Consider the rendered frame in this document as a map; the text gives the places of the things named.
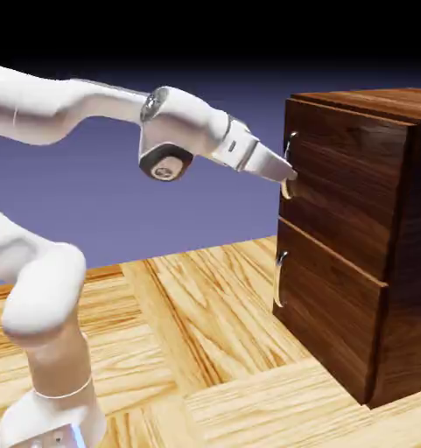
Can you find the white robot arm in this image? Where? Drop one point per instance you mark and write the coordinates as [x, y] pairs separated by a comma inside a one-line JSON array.
[[182, 122]]

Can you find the dark wood cabinet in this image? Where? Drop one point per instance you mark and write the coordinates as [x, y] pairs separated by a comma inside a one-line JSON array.
[[399, 245]]

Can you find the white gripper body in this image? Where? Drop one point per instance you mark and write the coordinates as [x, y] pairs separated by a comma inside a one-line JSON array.
[[268, 163]]

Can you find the dark wood cabinet door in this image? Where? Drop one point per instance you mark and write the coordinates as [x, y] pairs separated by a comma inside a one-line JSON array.
[[329, 308], [343, 189]]

